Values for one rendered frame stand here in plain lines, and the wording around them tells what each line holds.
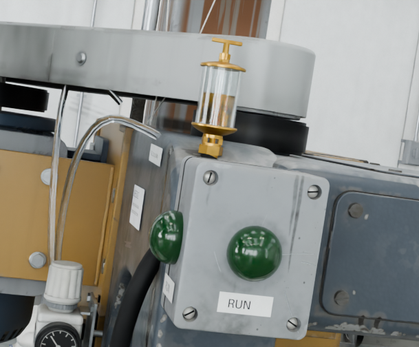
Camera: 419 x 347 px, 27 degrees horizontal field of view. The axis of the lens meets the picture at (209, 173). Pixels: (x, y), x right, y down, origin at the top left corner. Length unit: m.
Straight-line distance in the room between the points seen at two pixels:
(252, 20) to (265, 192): 0.58
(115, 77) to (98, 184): 0.19
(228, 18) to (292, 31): 4.94
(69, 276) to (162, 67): 0.19
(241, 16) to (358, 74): 5.09
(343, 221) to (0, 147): 0.44
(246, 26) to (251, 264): 0.60
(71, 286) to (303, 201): 0.30
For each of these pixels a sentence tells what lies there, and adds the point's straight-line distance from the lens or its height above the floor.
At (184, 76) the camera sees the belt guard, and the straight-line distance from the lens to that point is 0.66.
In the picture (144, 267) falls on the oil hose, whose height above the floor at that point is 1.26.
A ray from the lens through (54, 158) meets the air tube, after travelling 0.76.
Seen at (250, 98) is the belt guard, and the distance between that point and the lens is 0.63.
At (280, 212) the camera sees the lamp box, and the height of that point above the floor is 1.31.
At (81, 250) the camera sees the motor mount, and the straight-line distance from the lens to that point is 0.88.
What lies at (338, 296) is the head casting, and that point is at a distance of 0.54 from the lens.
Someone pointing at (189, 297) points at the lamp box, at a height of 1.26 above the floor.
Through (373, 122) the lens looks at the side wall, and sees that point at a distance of 6.14.
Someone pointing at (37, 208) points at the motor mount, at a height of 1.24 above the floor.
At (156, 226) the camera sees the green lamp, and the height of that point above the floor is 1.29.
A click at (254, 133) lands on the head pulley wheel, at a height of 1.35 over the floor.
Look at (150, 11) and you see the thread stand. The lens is 0.84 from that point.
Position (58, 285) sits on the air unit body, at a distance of 0.71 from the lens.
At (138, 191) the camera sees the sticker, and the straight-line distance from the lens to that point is 0.64.
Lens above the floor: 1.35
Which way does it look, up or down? 3 degrees down
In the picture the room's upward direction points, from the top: 9 degrees clockwise
